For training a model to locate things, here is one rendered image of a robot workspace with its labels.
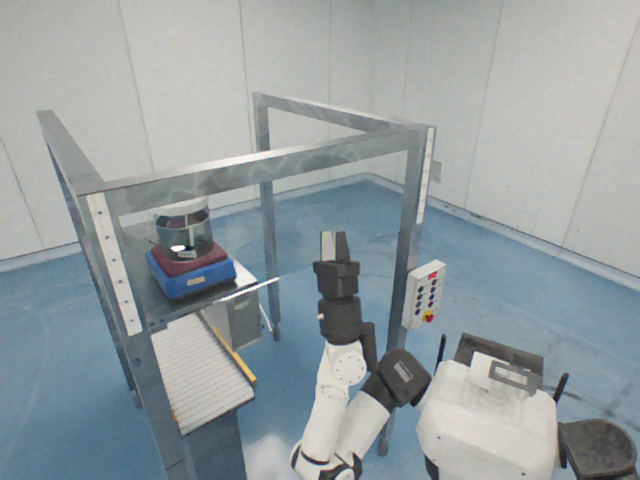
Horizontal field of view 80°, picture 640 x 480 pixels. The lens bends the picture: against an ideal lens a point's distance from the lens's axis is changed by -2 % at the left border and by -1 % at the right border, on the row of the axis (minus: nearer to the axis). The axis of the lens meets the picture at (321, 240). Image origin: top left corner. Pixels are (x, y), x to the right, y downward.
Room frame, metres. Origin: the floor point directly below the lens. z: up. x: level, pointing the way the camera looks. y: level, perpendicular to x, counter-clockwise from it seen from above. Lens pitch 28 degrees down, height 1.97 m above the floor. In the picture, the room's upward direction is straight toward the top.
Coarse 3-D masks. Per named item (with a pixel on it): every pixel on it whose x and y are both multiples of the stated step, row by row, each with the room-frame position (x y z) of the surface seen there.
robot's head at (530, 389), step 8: (504, 368) 0.54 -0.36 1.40; (512, 368) 0.54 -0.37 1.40; (488, 376) 0.53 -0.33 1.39; (496, 376) 0.53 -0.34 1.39; (528, 376) 0.52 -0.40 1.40; (536, 376) 0.52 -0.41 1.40; (512, 384) 0.51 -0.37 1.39; (520, 384) 0.51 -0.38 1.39; (528, 384) 0.51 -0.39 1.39; (536, 384) 0.51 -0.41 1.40; (528, 392) 0.51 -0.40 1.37
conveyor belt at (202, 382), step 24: (168, 336) 1.17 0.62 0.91; (192, 336) 1.17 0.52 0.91; (168, 360) 1.04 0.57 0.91; (192, 360) 1.04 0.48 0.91; (216, 360) 1.05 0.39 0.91; (168, 384) 0.93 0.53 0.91; (192, 384) 0.93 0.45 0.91; (216, 384) 0.93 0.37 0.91; (240, 384) 0.93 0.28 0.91; (192, 408) 0.83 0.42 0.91; (216, 408) 0.84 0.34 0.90
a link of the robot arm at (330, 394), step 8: (320, 368) 0.60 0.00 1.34; (328, 368) 0.60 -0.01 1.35; (320, 376) 0.58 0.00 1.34; (328, 376) 0.58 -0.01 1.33; (320, 384) 0.56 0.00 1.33; (328, 384) 0.57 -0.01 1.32; (336, 384) 0.58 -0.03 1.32; (320, 392) 0.54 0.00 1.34; (328, 392) 0.55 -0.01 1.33; (336, 392) 0.55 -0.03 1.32; (344, 392) 0.56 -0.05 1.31; (320, 400) 0.53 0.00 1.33; (328, 400) 0.52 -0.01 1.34; (336, 400) 0.52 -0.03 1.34; (344, 400) 0.53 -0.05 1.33; (328, 408) 0.51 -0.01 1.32; (336, 408) 0.51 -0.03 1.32; (344, 408) 0.52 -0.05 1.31
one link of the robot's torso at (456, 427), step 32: (480, 352) 0.71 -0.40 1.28; (512, 352) 0.71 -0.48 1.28; (448, 384) 0.61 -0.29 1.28; (448, 416) 0.54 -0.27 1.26; (480, 416) 0.53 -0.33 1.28; (512, 416) 0.52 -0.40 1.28; (544, 416) 0.52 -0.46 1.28; (448, 448) 0.51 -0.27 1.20; (480, 448) 0.48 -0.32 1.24; (512, 448) 0.47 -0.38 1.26; (544, 448) 0.46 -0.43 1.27
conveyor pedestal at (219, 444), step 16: (208, 432) 0.92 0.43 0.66; (224, 432) 0.96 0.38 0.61; (192, 448) 0.88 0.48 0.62; (208, 448) 0.92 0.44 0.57; (224, 448) 0.95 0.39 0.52; (240, 448) 0.99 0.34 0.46; (192, 464) 0.90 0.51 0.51; (208, 464) 0.91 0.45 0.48; (224, 464) 0.94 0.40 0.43; (240, 464) 0.98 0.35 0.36
